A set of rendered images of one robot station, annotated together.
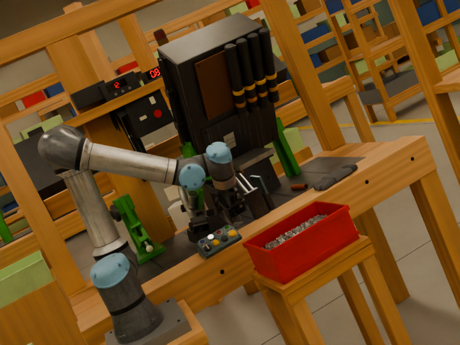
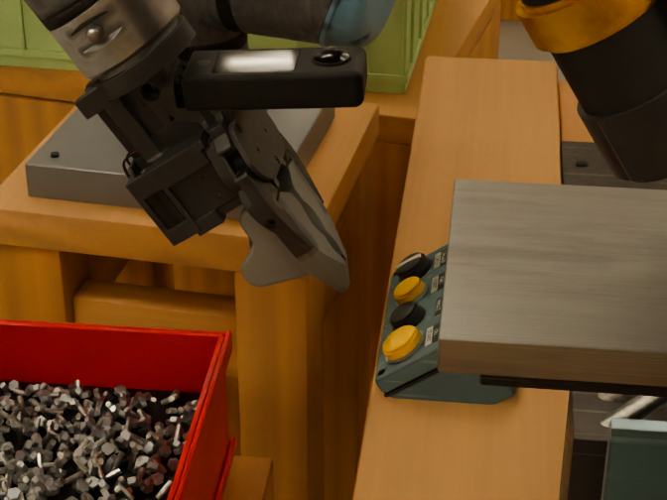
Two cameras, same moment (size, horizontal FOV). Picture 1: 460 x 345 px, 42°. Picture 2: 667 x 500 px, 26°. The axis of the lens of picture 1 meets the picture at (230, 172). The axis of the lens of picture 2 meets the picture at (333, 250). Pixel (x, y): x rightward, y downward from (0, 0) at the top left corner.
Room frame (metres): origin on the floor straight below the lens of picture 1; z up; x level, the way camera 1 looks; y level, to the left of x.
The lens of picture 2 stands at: (2.40, -0.70, 1.48)
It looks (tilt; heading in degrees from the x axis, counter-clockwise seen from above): 30 degrees down; 114
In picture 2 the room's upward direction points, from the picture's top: straight up
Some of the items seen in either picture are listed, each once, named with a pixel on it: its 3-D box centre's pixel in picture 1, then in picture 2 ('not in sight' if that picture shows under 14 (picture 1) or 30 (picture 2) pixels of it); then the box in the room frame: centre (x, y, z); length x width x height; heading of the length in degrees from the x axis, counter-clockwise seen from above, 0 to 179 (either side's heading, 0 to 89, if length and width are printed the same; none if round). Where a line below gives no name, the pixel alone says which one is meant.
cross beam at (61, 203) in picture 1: (179, 144); not in sight; (2.80, 0.16, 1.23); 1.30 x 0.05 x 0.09; 108
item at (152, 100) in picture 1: (146, 114); not in sight; (2.62, 0.22, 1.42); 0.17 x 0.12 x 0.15; 108
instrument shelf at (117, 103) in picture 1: (157, 85); not in sight; (2.70, 0.13, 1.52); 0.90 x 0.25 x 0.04; 108
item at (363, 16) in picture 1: (292, 50); not in sight; (10.25, -1.81, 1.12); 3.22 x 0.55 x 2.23; 105
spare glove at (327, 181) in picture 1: (333, 177); not in sight; (2.29, -0.36, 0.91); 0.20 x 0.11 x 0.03; 115
